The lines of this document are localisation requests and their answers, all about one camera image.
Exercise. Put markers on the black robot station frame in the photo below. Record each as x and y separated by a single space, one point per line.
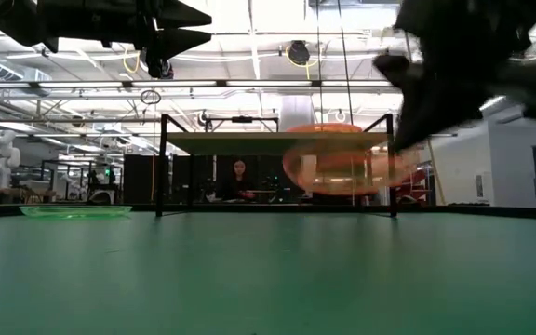
82 181

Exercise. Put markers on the red object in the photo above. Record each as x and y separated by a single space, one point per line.
412 185

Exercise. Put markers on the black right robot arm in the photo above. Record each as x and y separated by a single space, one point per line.
473 18

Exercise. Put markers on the person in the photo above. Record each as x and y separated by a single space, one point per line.
237 181

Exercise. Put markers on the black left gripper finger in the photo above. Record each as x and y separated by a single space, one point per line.
177 42
179 16

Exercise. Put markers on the black camera rig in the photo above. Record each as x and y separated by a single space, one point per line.
242 119

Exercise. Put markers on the wooden shelf with black legs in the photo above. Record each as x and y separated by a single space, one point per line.
249 142

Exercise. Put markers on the clear orange plastic plate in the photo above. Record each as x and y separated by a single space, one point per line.
333 130
338 172
314 130

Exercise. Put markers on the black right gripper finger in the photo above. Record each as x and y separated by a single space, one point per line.
396 70
428 116

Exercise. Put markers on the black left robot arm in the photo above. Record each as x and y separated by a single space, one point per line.
12 18

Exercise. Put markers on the green table mat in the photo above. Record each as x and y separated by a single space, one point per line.
268 270

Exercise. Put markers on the white humanoid robot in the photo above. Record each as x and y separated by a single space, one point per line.
0 158

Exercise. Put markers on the clear pink plastic plate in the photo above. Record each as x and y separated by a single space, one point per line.
324 126

